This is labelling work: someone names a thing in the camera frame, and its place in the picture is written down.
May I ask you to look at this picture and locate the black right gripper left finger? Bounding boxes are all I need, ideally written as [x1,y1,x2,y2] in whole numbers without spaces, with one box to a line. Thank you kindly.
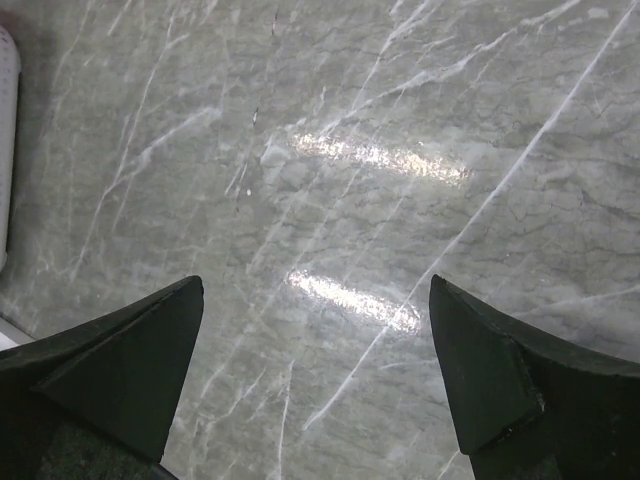
[1,275,204,479]

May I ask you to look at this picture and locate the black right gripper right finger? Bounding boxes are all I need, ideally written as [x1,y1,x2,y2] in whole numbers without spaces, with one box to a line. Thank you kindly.
[429,275,639,479]

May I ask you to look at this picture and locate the white laundry basket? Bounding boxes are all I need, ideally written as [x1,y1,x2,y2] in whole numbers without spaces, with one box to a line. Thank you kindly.
[0,27,21,268]

